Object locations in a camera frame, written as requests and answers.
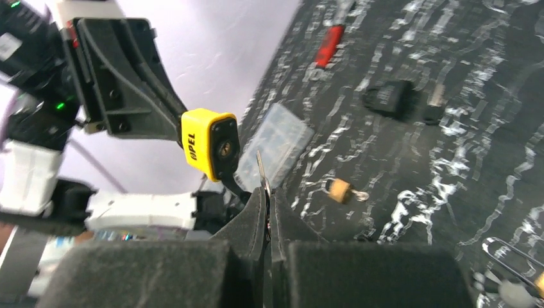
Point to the clear plastic screw box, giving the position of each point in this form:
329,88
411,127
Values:
280,140

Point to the large black Kaijing padlock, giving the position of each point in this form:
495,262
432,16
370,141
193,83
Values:
391,99

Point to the grey white figurine keychain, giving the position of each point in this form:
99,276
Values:
494,290

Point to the small silver keys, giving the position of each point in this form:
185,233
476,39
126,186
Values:
263,179

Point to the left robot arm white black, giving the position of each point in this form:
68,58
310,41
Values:
38,129

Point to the red handled adjustable wrench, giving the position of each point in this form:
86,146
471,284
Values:
334,34

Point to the yellow Opel padlock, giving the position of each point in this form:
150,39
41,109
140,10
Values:
210,141

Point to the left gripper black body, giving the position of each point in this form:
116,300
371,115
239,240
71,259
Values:
81,81

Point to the small brass padlock with figurine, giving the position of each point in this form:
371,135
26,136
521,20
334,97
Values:
523,267

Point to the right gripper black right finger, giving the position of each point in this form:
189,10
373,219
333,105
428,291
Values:
308,271

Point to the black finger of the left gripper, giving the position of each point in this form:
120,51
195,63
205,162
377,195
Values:
134,95

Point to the brass padlock with steel shackle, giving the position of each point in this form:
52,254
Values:
342,191

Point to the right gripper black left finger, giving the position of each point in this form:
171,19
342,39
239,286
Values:
225,271

